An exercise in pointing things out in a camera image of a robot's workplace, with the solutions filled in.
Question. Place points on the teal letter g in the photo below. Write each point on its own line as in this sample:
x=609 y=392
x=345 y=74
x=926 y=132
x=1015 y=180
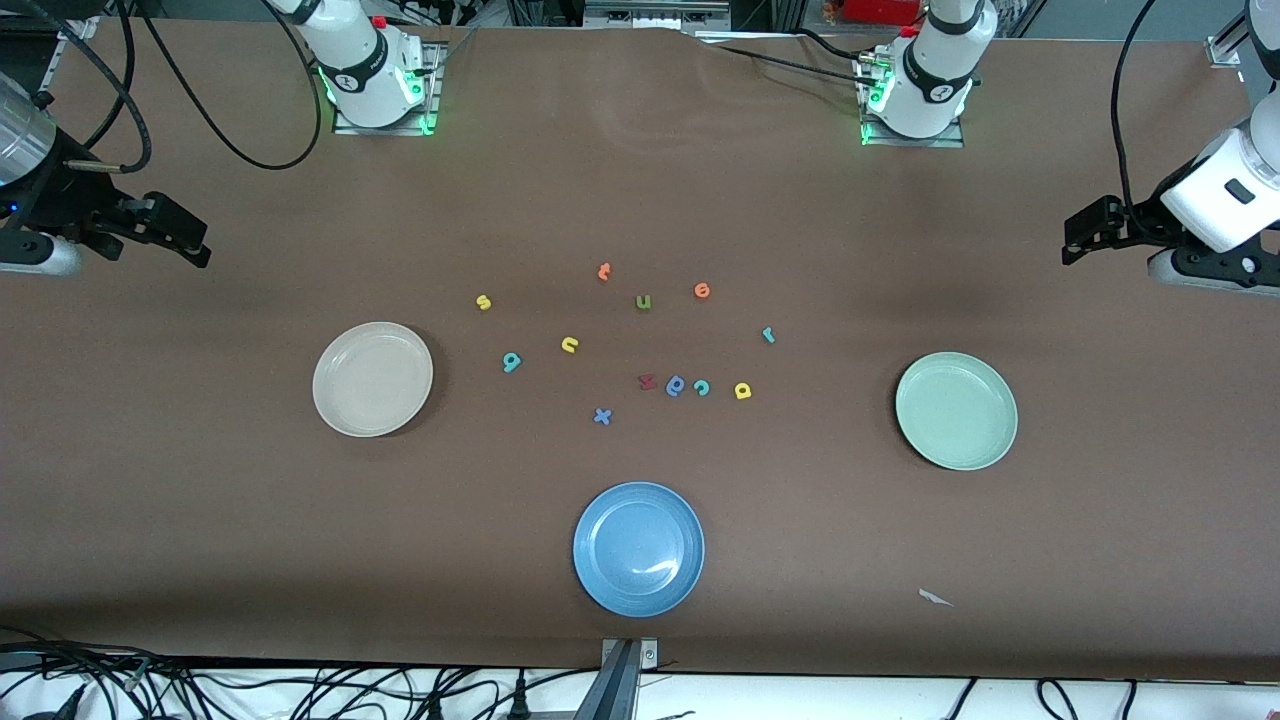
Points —
x=511 y=362

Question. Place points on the green plate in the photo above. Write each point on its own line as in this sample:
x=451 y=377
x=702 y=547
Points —
x=956 y=411

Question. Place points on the grey metal box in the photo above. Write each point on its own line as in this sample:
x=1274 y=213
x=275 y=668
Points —
x=650 y=15

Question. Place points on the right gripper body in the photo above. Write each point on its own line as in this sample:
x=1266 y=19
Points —
x=62 y=200

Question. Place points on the aluminium table rail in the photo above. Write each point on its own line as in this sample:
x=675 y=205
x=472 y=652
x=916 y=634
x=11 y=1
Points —
x=80 y=28
x=1225 y=50

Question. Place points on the beige brown plate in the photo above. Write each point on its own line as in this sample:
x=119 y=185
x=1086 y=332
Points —
x=372 y=379

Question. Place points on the grey metal camera mount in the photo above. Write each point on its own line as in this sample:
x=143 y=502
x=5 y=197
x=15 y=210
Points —
x=620 y=685

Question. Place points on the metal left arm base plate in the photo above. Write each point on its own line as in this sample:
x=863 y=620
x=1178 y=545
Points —
x=950 y=141

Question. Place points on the blue plate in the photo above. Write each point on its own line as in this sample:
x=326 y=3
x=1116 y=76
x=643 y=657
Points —
x=638 y=549

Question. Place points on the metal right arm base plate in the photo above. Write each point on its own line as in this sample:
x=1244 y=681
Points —
x=433 y=100

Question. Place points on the red box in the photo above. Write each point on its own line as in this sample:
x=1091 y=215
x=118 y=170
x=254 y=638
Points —
x=880 y=10

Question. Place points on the blue round letter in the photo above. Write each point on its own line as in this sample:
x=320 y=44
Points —
x=675 y=386

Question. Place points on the white paper scrap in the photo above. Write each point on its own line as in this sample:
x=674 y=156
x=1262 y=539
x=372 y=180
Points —
x=935 y=597

